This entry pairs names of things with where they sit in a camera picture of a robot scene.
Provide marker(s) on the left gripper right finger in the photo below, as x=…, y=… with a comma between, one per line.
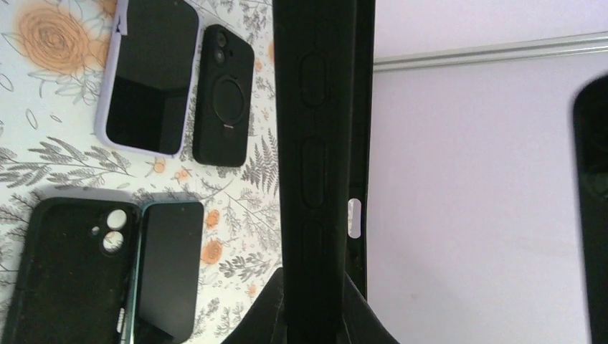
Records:
x=361, y=323

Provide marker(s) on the black phone row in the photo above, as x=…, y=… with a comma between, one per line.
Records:
x=223, y=99
x=148, y=77
x=590, y=142

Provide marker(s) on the black phone case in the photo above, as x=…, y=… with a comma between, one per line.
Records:
x=74, y=272
x=315, y=71

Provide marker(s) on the floral table mat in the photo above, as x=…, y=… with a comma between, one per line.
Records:
x=52, y=55

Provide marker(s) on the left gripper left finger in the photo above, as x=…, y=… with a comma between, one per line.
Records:
x=264, y=322

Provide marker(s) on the teal phone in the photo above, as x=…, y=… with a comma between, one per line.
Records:
x=161, y=306

